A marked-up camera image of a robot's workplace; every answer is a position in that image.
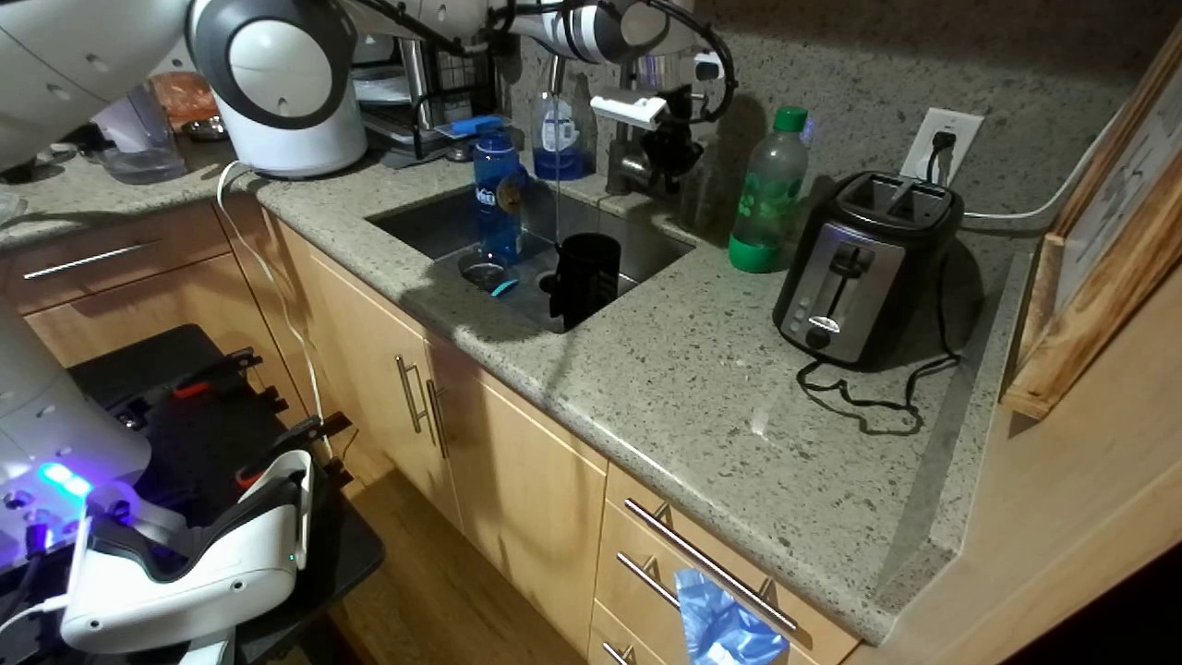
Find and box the black toaster cable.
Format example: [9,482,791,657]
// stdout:
[795,125,972,439]

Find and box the black dish rack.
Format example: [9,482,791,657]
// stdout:
[348,21,530,162]

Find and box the clear water filter pitcher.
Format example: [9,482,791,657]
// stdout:
[88,86,188,184]

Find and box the green soda bottle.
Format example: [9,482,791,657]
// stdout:
[728,104,816,277]

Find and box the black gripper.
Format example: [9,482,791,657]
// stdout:
[641,80,711,195]

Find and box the steel kitchen faucet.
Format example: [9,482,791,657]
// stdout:
[607,59,678,202]

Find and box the black mug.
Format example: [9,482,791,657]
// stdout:
[536,230,624,333]

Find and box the blue plastic bag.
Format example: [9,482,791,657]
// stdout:
[674,564,791,665]

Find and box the black silver toaster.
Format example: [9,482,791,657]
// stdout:
[771,169,969,368]

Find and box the flat steel drawer handle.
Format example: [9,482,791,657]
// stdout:
[20,239,147,286]

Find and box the blue dish soap bottle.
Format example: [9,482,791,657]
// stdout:
[531,70,604,184]

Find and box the white rice cooker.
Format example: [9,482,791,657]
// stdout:
[215,86,371,181]

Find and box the white VR headset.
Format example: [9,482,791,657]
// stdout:
[57,448,318,657]

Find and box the red food package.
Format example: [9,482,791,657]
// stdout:
[146,70,227,139]

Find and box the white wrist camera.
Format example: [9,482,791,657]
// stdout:
[588,88,678,125]

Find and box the blue water bottle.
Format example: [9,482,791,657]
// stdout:
[468,115,536,269]

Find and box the wooden picture frame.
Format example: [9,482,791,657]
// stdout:
[998,21,1182,425]

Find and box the black clamp red tip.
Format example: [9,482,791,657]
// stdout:
[234,409,355,495]
[164,347,271,409]

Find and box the steel cabinet door handle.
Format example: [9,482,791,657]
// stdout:
[394,351,431,435]
[423,367,456,462]

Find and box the white wall conduit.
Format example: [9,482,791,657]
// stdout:
[957,106,1131,239]

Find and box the white hanging cable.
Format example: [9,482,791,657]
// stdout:
[215,158,329,430]

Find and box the black robot cart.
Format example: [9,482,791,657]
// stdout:
[0,320,390,665]

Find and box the steel sink basin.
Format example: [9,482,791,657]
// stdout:
[367,181,702,340]

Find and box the white wall outlet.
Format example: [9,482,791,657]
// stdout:
[898,104,987,192]

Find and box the long steel drawer handle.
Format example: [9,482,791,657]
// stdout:
[620,495,807,638]

